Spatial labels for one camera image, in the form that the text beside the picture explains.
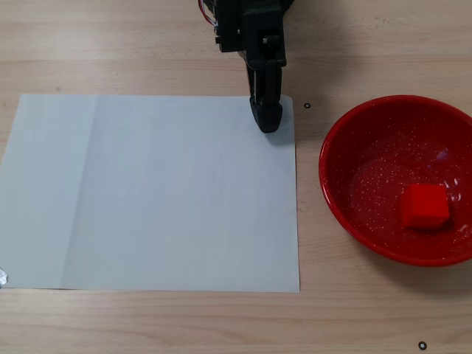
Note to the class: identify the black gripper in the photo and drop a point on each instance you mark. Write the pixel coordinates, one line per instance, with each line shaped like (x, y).
(266, 79)

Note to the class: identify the red cube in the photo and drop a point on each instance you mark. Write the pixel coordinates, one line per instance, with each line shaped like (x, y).
(424, 206)

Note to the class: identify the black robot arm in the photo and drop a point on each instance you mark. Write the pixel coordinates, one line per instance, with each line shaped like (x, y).
(228, 26)

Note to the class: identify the red speckled bowl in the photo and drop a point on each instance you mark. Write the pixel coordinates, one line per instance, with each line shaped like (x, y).
(368, 184)

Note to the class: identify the white paper sheet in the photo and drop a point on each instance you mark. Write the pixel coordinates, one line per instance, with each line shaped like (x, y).
(147, 191)

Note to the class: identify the grey tape piece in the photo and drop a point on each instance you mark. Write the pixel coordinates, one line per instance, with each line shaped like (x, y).
(3, 278)

